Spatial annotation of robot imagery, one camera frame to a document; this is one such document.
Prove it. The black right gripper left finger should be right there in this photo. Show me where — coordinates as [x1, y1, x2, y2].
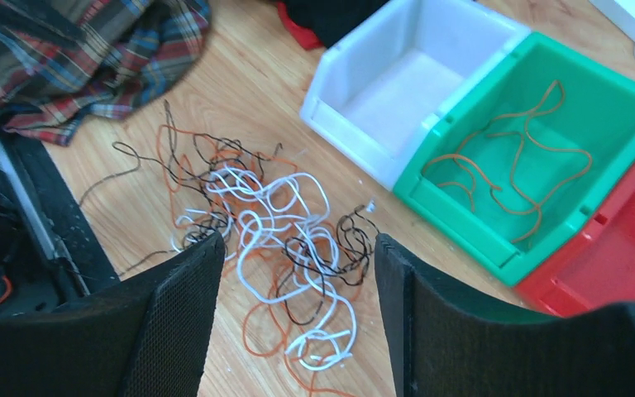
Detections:
[0, 233, 225, 396]

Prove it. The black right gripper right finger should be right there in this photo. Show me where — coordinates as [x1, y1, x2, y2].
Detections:
[375, 233, 635, 396]

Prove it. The cable bundle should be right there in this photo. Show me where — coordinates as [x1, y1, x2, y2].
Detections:
[79, 99, 381, 397]

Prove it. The orange cable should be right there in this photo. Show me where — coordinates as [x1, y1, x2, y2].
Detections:
[421, 79, 594, 244]

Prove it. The green plastic bin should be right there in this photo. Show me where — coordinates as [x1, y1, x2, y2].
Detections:
[394, 32, 635, 286]

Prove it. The red plastic bin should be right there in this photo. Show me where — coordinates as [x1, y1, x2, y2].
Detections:
[514, 163, 635, 317]

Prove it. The white plastic bin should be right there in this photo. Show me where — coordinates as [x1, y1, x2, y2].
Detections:
[299, 0, 530, 189]

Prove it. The plaid flannel shirt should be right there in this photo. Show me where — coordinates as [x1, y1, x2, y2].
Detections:
[0, 1, 212, 146]

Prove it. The red t-shirt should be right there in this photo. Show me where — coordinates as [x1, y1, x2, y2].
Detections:
[276, 2, 323, 50]

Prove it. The black t-shirt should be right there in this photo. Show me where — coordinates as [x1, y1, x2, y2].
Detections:
[278, 0, 386, 48]

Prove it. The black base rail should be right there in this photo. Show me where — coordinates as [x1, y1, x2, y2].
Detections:
[0, 134, 120, 318]

